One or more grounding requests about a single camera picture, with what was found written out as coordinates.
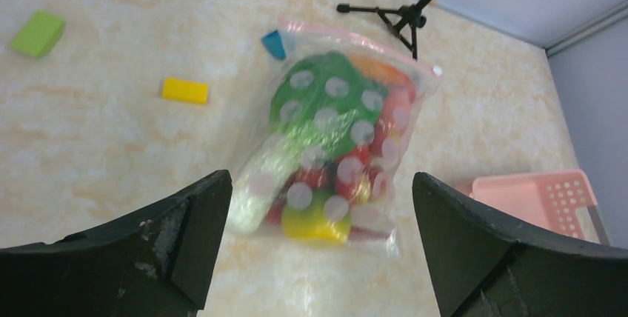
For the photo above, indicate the blue block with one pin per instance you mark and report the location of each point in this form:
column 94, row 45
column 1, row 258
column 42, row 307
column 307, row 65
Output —
column 273, row 44

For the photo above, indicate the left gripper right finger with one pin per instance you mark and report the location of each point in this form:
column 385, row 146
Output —
column 483, row 262

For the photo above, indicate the pink peach toy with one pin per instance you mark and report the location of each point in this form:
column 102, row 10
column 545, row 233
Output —
column 391, row 128

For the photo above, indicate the yellow rectangular block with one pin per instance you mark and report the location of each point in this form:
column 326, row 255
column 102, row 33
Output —
column 176, row 89

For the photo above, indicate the green block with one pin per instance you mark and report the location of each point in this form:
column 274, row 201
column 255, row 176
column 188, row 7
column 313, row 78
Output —
column 39, row 35

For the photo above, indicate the clear zip top bag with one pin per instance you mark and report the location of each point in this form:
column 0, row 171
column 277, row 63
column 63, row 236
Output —
column 372, row 227

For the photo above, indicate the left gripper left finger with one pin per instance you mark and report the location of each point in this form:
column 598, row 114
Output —
column 155, row 261

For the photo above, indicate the pink perforated plastic basket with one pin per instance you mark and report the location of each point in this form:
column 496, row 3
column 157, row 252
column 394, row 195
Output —
column 562, row 202

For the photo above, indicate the red lychee bunch toy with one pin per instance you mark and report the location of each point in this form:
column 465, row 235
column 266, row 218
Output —
column 354, row 176

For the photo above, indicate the yellow green lemon toy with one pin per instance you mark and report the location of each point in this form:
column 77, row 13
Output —
column 318, row 216

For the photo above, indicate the red yellow mango toy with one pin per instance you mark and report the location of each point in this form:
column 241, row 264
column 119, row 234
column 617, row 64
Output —
column 379, row 71

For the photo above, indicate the black tripod mic stand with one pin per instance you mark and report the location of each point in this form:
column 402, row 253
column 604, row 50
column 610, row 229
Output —
column 402, row 23

